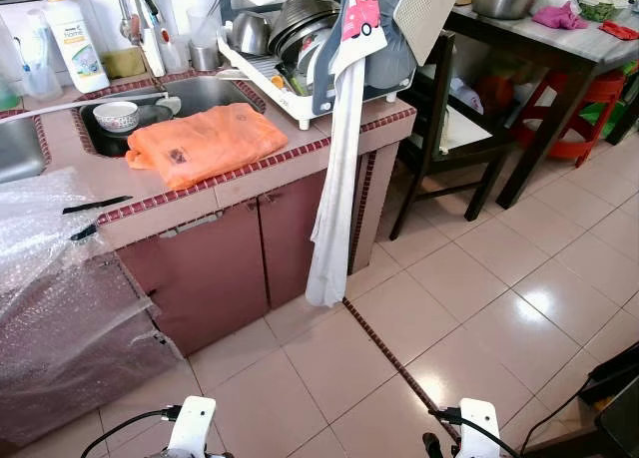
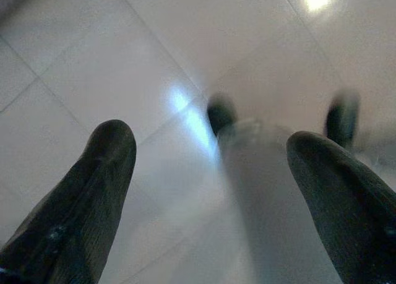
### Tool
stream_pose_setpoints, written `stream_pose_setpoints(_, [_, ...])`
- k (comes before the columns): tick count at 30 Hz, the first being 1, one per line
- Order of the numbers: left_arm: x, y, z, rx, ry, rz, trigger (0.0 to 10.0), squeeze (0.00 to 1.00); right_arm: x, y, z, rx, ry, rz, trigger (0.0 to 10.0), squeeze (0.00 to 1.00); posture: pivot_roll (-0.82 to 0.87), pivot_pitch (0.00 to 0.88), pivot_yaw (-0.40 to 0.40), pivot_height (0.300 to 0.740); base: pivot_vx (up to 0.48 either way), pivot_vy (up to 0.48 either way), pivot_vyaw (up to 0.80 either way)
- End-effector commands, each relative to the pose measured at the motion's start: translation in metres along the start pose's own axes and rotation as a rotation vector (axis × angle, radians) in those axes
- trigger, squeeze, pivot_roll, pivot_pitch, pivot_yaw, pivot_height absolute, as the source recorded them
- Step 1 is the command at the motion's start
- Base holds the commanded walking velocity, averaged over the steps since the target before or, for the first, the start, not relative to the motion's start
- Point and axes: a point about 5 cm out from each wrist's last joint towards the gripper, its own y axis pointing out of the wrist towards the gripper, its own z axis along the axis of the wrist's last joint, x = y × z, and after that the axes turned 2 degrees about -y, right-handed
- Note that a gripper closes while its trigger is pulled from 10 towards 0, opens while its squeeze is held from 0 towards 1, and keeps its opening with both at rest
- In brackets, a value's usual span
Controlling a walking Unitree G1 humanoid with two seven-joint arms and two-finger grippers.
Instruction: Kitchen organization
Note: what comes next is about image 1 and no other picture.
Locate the steel kitchen faucet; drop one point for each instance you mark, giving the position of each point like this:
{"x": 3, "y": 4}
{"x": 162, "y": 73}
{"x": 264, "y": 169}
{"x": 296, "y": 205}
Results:
{"x": 140, "y": 19}

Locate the red plastic stool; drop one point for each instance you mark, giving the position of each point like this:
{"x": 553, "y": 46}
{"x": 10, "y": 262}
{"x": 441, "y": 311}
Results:
{"x": 574, "y": 129}

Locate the red cloth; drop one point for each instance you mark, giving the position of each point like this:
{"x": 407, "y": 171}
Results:
{"x": 619, "y": 30}

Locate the black crate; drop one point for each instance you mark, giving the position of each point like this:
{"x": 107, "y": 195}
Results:
{"x": 614, "y": 408}

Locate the grey top table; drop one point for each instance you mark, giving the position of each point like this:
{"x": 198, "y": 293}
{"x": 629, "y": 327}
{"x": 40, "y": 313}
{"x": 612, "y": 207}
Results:
{"x": 559, "y": 41}

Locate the black wooden chair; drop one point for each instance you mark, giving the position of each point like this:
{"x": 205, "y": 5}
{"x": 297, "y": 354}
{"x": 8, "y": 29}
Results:
{"x": 439, "y": 144}

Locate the bowl of green vegetables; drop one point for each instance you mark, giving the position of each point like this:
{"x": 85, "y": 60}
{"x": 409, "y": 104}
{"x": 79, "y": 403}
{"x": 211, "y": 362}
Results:
{"x": 597, "y": 9}

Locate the magenta cloth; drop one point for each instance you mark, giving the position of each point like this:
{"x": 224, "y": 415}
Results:
{"x": 557, "y": 19}

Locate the grey blue cloth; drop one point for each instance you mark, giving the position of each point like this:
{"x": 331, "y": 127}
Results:
{"x": 394, "y": 64}

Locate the beige perforated board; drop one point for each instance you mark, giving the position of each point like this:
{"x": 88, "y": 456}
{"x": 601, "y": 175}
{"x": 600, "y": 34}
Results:
{"x": 431, "y": 14}

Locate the white hanging towel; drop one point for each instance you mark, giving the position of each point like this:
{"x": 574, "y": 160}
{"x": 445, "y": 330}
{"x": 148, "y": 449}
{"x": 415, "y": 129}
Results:
{"x": 334, "y": 199}

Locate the maroon cabinet door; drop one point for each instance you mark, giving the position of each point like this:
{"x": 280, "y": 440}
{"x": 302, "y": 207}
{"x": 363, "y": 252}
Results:
{"x": 295, "y": 233}
{"x": 205, "y": 278}

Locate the pink car print cloth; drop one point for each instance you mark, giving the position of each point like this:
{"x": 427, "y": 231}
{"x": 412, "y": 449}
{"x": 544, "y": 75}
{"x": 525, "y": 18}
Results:
{"x": 361, "y": 11}

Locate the white dish rack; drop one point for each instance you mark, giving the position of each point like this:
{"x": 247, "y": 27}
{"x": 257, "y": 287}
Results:
{"x": 300, "y": 107}

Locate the dark steel wok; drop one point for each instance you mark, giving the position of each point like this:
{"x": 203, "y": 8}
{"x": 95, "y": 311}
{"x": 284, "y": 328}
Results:
{"x": 305, "y": 29}

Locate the steel mixing bowl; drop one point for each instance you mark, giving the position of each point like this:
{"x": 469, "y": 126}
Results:
{"x": 250, "y": 34}

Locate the steel sink basin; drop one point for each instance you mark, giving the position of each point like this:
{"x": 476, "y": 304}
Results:
{"x": 15, "y": 149}
{"x": 215, "y": 91}

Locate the steel cup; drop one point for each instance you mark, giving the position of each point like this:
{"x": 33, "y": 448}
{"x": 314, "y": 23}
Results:
{"x": 206, "y": 57}

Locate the clear drinking glass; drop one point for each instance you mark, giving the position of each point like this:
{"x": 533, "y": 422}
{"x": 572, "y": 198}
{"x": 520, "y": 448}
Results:
{"x": 203, "y": 24}

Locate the white patterned bowl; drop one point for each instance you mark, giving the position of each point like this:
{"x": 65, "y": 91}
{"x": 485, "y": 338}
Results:
{"x": 116, "y": 116}

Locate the yellow green sponge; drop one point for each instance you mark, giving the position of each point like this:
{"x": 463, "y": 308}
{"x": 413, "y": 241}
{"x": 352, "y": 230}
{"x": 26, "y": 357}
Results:
{"x": 124, "y": 63}

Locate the long black strip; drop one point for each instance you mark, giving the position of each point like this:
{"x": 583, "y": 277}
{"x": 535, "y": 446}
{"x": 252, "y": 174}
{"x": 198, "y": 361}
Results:
{"x": 95, "y": 206}

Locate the small black piece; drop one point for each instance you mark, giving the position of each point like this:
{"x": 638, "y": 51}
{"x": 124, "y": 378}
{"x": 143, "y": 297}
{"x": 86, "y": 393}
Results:
{"x": 84, "y": 232}

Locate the clear bubble wrap sheet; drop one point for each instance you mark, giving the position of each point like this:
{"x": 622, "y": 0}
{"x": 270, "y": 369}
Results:
{"x": 60, "y": 308}

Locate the white dish soap bottle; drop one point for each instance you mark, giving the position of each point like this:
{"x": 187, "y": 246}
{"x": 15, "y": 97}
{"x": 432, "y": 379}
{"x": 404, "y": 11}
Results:
{"x": 78, "y": 44}

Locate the clear plastic cup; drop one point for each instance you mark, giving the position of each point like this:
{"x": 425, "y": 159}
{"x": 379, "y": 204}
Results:
{"x": 40, "y": 74}

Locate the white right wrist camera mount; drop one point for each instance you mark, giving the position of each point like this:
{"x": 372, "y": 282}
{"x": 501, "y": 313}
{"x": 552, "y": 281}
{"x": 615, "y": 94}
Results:
{"x": 479, "y": 428}

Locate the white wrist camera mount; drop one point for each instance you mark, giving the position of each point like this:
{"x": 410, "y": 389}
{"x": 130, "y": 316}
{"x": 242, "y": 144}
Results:
{"x": 192, "y": 423}
{"x": 479, "y": 428}

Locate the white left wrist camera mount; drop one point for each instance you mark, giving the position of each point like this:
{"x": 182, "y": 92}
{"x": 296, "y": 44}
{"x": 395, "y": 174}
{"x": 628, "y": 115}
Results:
{"x": 192, "y": 423}

